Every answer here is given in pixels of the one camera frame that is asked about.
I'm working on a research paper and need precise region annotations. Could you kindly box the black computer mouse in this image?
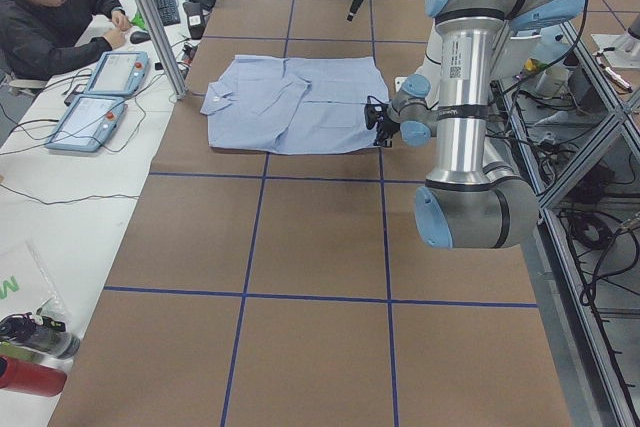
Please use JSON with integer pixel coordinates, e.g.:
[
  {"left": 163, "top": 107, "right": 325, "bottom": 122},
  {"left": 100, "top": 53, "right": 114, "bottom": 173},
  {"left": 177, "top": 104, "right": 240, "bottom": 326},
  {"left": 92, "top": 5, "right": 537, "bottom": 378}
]
[{"left": 129, "top": 31, "right": 150, "bottom": 45}]

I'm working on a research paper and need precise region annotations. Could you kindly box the near teach pendant tablet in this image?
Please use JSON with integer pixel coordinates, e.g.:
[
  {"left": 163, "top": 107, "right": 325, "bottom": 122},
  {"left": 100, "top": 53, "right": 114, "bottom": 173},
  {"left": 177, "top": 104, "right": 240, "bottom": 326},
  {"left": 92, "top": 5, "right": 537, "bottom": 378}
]
[{"left": 44, "top": 94, "right": 126, "bottom": 153}]

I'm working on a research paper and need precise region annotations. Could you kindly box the teach pendant tablet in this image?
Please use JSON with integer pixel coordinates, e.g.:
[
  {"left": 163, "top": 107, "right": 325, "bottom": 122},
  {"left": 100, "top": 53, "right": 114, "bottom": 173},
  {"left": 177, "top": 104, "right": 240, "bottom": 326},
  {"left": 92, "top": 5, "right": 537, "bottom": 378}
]
[
  {"left": 85, "top": 51, "right": 150, "bottom": 98},
  {"left": 44, "top": 94, "right": 126, "bottom": 153}
]

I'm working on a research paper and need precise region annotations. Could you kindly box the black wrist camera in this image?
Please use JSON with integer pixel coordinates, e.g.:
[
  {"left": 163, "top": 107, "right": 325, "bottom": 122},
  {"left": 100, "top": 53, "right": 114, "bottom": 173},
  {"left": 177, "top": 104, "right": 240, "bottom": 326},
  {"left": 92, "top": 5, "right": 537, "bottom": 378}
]
[{"left": 364, "top": 95, "right": 387, "bottom": 130}]

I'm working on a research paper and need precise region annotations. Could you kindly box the red water bottle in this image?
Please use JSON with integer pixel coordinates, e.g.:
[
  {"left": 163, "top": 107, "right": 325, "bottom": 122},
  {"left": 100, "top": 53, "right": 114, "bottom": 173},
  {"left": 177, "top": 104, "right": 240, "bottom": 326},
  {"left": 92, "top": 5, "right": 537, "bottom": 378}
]
[{"left": 1, "top": 356, "right": 67, "bottom": 397}]

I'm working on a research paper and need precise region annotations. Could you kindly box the grey aluminium frame post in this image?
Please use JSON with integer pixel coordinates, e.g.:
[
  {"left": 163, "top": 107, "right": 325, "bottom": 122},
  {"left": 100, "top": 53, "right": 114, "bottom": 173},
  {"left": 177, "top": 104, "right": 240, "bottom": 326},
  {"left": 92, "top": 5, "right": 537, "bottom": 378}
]
[{"left": 134, "top": 0, "right": 187, "bottom": 100}]

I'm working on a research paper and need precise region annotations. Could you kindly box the far teach pendant tablet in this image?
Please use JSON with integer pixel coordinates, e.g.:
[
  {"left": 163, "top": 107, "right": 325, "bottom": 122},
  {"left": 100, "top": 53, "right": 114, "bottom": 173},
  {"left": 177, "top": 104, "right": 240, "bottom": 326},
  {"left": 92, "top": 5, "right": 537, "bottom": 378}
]
[{"left": 85, "top": 51, "right": 150, "bottom": 98}]

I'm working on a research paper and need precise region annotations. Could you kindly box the seated person black jacket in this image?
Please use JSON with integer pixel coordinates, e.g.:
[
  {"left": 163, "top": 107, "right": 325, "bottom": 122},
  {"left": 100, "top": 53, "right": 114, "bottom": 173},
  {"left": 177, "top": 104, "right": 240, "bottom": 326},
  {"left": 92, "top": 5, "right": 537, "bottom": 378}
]
[{"left": 1, "top": 0, "right": 131, "bottom": 81}]

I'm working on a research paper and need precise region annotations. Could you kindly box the clear grey water bottle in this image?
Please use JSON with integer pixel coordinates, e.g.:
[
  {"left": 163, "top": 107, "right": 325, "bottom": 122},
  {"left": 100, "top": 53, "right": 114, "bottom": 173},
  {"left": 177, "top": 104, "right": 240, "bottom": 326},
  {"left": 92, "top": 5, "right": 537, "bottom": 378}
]
[{"left": 1, "top": 312, "right": 80, "bottom": 360}]

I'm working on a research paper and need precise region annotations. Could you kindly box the black computer keyboard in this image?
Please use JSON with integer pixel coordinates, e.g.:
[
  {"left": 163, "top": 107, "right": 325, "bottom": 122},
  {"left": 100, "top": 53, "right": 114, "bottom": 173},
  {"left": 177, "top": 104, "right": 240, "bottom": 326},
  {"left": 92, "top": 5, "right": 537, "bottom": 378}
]
[{"left": 153, "top": 0, "right": 181, "bottom": 26}]

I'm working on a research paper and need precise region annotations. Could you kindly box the light blue striped shirt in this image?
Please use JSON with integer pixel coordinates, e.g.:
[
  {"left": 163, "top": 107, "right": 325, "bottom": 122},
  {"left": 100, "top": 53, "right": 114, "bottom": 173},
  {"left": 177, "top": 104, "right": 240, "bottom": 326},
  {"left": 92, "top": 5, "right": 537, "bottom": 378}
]
[{"left": 200, "top": 55, "right": 388, "bottom": 155}]

